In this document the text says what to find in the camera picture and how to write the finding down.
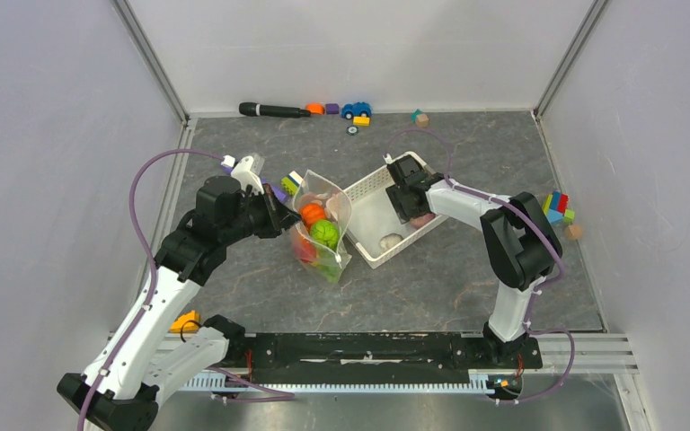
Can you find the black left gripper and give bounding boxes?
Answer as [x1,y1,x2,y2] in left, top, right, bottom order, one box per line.
[221,182,302,245]

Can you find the purple toy onion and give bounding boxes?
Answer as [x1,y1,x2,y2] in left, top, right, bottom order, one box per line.
[409,213,436,229]

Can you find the orange toy pumpkin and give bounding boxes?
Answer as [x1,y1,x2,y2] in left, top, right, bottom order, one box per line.
[299,203,328,230]

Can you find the green toy lettuce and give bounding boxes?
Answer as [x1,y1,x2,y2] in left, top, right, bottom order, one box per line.
[309,220,340,251]

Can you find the clear zip top bag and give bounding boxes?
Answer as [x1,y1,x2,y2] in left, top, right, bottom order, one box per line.
[290,171,352,284]

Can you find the green toy grapes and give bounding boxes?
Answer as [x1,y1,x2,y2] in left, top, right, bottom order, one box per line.
[314,247,342,283]

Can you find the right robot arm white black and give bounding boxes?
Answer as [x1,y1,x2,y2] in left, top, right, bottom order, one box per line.
[385,154,562,366]

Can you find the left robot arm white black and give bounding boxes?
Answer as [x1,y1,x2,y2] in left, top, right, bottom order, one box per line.
[57,176,301,430]

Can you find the white perforated plastic basket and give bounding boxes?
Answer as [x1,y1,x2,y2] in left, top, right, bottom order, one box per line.
[344,165,448,269]

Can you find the white toy garlic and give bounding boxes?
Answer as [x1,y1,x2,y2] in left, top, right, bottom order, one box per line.
[378,233,403,252]

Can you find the green blue white brick stack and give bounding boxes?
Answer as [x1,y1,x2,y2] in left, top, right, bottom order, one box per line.
[280,171,303,197]

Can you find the wooden toy cube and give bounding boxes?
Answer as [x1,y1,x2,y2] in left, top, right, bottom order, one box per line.
[414,113,429,128]

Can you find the yellow toy brick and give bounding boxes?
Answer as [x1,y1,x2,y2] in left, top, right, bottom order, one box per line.
[352,116,371,127]

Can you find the blue toy car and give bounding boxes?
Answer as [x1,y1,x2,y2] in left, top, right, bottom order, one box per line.
[341,101,372,120]

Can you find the black microphone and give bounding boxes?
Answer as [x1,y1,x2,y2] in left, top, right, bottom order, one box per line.
[238,101,312,119]

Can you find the purple toy block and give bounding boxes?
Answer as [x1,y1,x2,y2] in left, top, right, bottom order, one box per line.
[324,103,341,115]

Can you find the orange toy piece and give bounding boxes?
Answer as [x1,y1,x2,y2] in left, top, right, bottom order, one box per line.
[305,103,326,115]

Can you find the multicolour block stack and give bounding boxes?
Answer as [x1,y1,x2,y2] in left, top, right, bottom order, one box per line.
[542,190,575,224]

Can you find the light wooden cube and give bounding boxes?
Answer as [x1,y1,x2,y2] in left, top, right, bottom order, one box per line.
[564,224,584,241]

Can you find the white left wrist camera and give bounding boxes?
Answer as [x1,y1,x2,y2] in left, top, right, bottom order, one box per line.
[220,153,265,194]

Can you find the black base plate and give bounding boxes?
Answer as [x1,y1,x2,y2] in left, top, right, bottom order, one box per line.
[217,332,544,385]

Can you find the white slotted cable duct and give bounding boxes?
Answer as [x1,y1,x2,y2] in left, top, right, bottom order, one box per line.
[180,370,494,395]

